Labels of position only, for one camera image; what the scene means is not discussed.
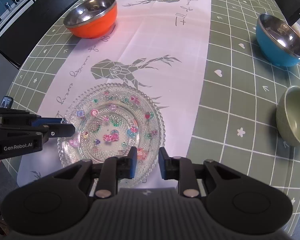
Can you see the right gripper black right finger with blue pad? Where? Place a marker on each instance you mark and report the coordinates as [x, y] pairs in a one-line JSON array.
[[190, 176]]

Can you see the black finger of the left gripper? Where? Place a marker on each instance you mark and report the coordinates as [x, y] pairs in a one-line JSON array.
[[57, 131]]

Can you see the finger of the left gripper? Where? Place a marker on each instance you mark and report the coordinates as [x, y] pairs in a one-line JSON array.
[[46, 121]]

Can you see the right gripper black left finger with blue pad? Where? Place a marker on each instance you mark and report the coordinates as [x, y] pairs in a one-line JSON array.
[[93, 180]]

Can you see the orange steel bowl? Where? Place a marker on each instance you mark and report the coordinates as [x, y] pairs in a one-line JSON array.
[[92, 18]]

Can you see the green ceramic bowl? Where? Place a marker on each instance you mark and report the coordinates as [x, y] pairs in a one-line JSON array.
[[288, 116]]

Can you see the blue steel bowl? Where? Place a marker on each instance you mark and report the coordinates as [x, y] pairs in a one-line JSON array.
[[279, 43]]

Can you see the clear glass decorated plate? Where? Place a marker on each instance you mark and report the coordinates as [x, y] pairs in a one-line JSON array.
[[109, 119]]

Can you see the green grid tablecloth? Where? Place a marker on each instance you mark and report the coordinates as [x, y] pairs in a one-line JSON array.
[[235, 122]]

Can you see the black chair left near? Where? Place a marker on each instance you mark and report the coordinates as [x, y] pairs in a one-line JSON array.
[[17, 42]]

